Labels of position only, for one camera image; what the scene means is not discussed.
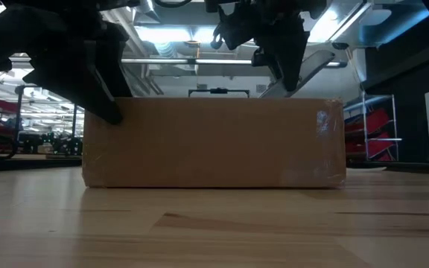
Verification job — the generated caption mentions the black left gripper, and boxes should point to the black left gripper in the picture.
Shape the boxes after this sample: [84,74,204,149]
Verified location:
[0,0,141,126]

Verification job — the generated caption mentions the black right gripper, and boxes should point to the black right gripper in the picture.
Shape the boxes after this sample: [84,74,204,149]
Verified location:
[205,0,327,93]

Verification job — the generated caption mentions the brown taped cardboard box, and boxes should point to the brown taped cardboard box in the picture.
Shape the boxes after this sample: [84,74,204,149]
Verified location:
[82,97,347,189]

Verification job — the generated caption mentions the dark background robot station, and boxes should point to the dark background robot station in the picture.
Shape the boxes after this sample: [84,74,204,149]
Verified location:
[16,130,83,158]

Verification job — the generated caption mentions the red and blue bin rack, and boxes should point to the red and blue bin rack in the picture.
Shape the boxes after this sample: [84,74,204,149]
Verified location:
[343,91,403,163]

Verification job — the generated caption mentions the black background gantry frame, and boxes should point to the black background gantry frame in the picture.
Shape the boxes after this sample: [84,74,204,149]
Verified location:
[188,87,251,99]
[15,84,80,157]

